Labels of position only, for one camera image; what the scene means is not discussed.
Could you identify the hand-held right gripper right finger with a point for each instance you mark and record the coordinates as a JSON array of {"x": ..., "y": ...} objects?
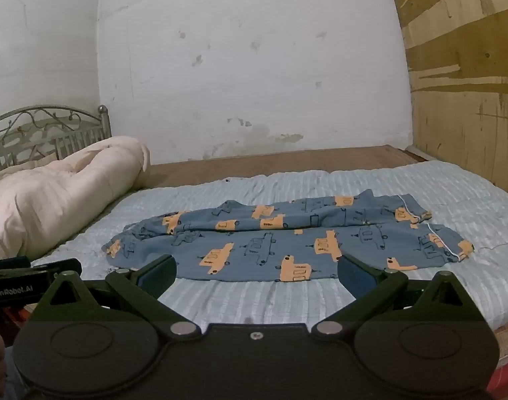
[{"x": 356, "y": 275}]

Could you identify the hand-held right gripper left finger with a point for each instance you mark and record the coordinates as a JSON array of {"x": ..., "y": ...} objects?
[{"x": 158, "y": 273}]

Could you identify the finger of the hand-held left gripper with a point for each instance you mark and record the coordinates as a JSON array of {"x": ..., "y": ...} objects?
[{"x": 58, "y": 266}]

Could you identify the blue pants with orange print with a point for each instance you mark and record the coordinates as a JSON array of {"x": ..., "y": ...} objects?
[{"x": 254, "y": 250}]

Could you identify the cream rolled pillow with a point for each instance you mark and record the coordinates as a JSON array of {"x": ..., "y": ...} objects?
[{"x": 50, "y": 200}]

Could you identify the light blue quilted blanket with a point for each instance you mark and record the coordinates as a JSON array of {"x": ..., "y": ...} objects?
[{"x": 279, "y": 300}]

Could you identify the grey metal bed headboard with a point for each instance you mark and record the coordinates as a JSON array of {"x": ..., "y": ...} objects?
[{"x": 83, "y": 139}]

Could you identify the brown mattress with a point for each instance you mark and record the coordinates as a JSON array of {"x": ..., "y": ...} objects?
[{"x": 279, "y": 162}]

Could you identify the wooden plywood panel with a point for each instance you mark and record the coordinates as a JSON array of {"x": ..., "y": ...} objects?
[{"x": 466, "y": 112}]

